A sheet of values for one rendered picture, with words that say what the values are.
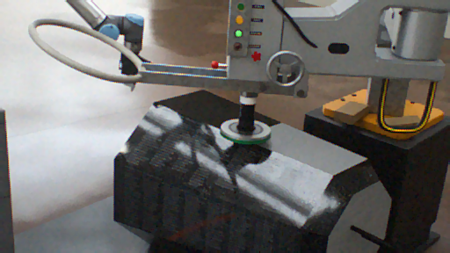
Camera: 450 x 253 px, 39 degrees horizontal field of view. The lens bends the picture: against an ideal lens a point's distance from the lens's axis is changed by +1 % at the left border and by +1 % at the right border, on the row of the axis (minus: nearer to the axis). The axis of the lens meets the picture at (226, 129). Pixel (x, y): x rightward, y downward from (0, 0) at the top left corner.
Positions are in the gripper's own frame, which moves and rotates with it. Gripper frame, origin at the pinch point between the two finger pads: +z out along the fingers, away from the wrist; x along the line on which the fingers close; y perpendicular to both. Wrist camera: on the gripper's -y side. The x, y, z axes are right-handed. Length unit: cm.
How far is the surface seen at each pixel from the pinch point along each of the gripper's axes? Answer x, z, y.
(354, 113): 41, -5, -102
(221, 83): 63, -27, -21
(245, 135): 70, -7, -33
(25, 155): -116, 95, 42
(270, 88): 69, -28, -40
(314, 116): 20, 6, -93
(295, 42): 75, -49, -44
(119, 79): 63, -28, 20
